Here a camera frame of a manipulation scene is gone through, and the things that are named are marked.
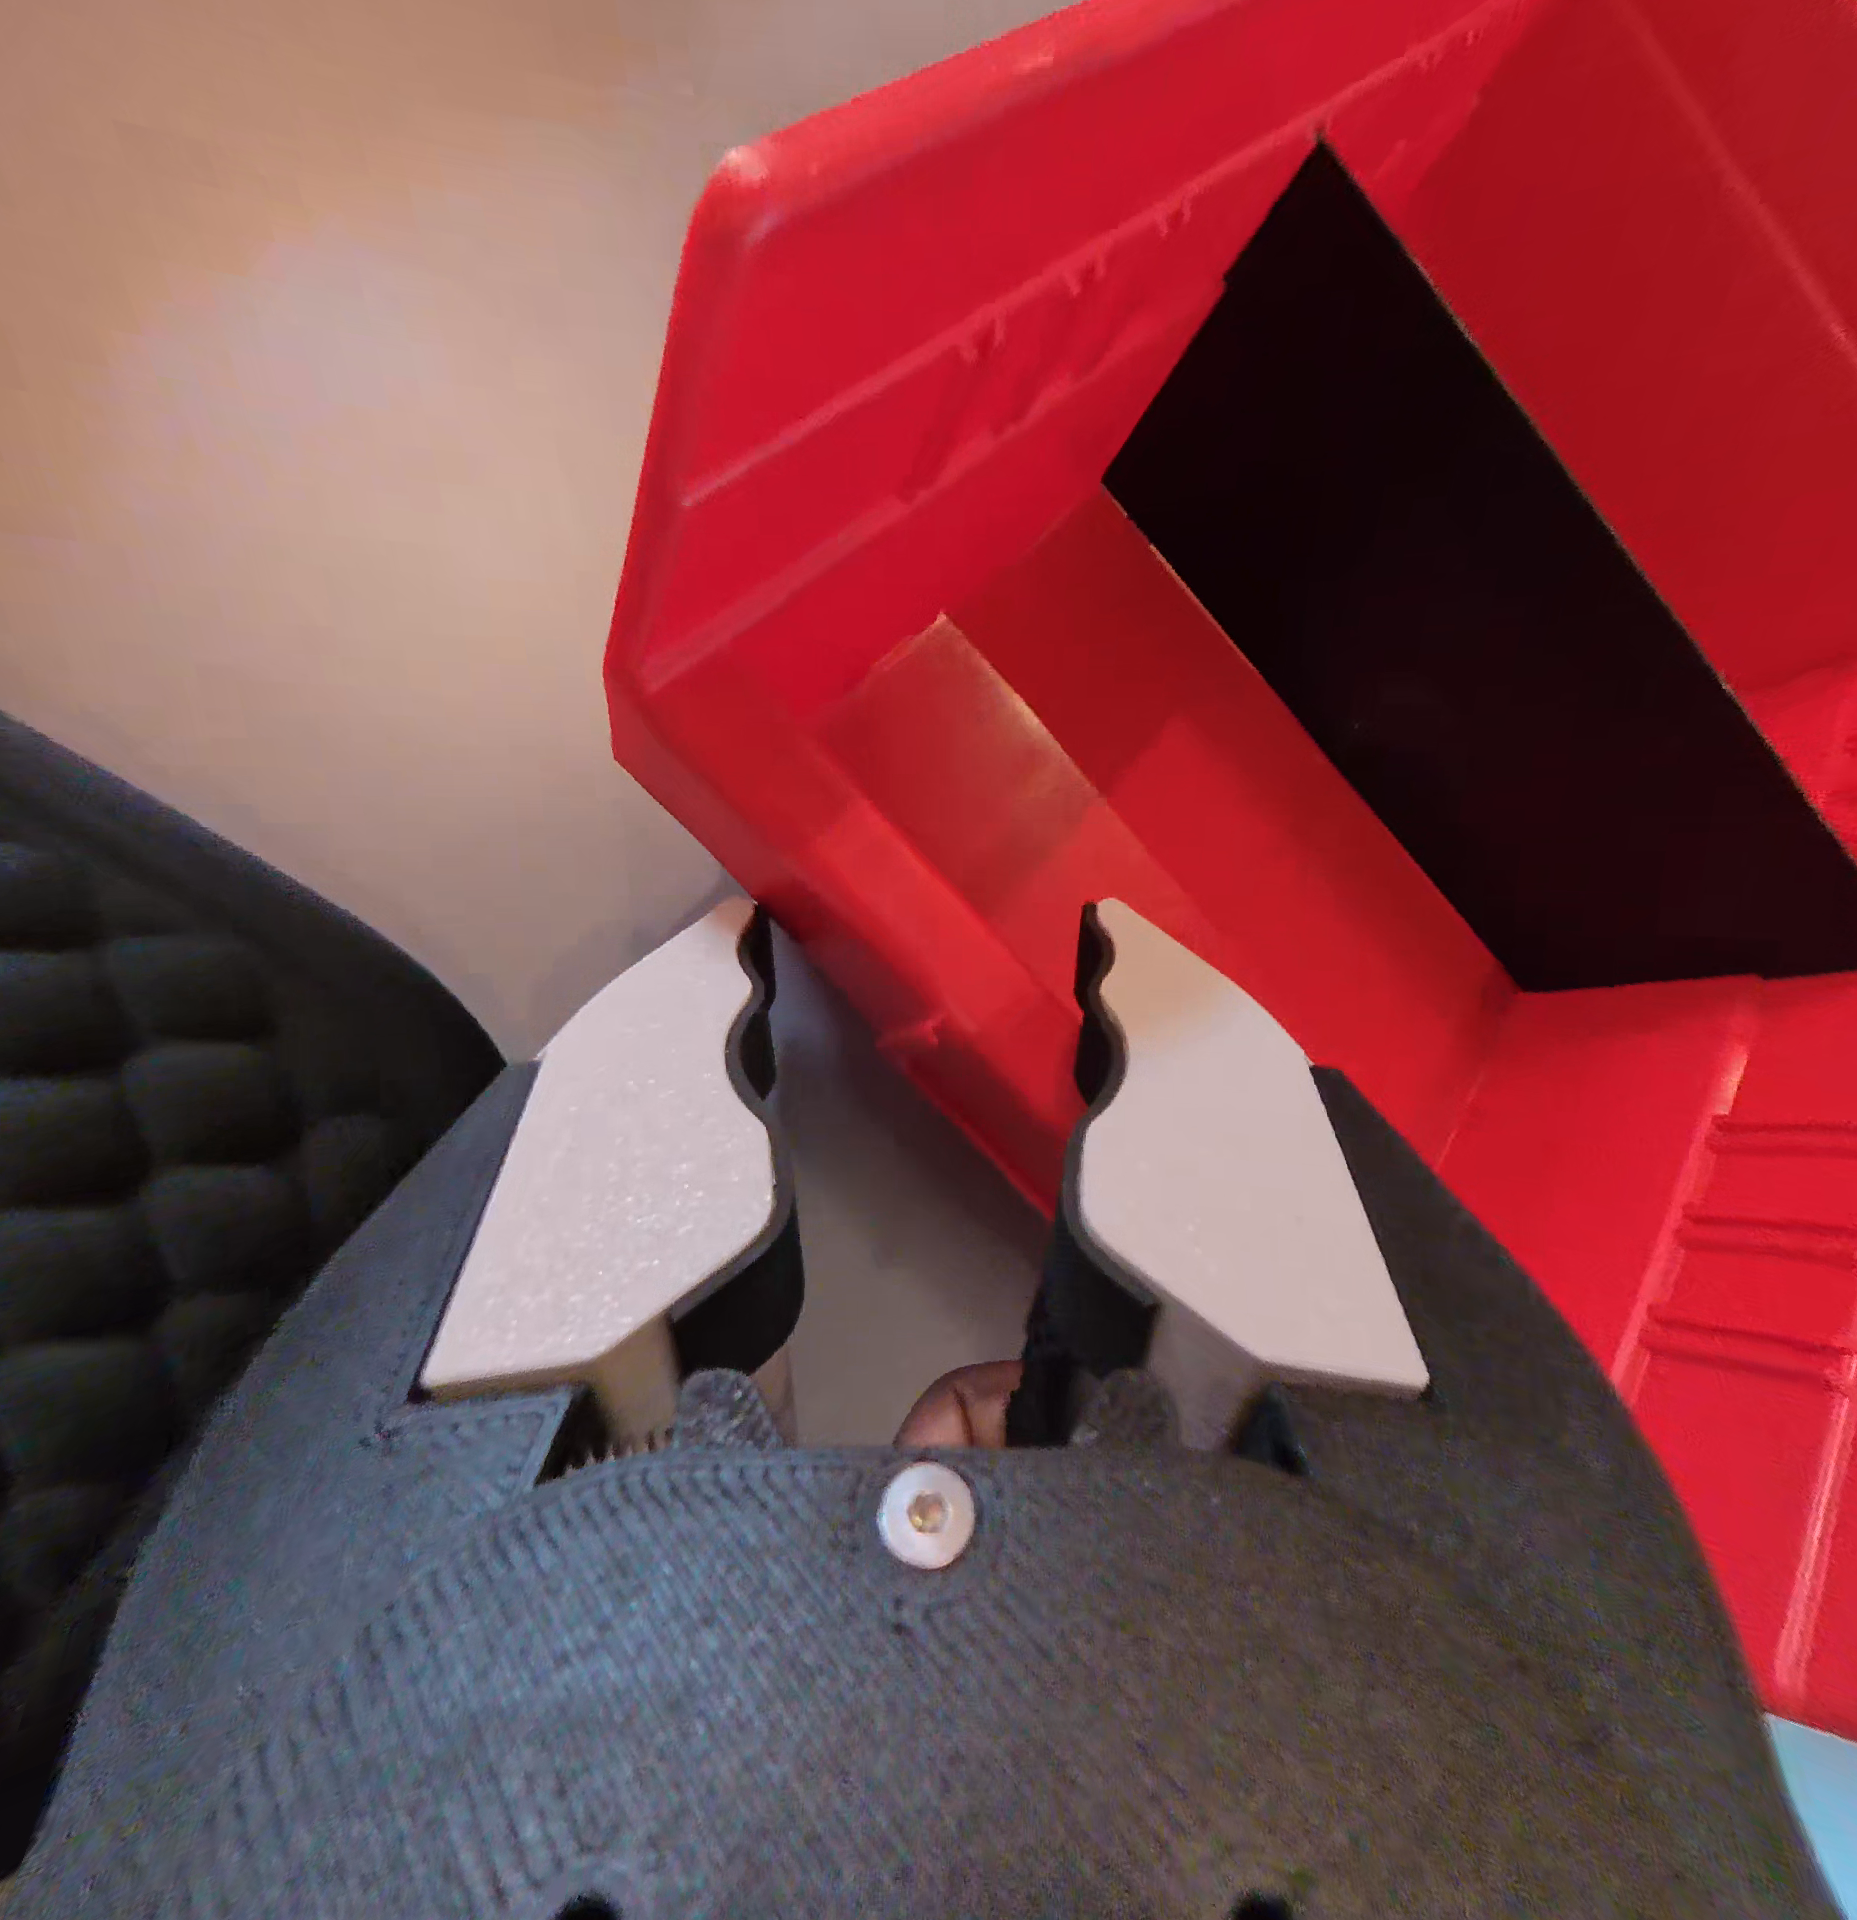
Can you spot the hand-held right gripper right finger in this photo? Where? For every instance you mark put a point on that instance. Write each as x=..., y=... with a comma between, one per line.
x=1242, y=1184

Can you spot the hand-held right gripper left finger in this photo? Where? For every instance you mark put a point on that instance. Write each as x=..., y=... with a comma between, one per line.
x=628, y=1169

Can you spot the red plastic bin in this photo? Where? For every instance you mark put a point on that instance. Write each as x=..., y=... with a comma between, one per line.
x=943, y=376

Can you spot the person's right hand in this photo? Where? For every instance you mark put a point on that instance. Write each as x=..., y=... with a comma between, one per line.
x=966, y=1410

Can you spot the black mesh cushion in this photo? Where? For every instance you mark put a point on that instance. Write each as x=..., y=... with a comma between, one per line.
x=148, y=1125

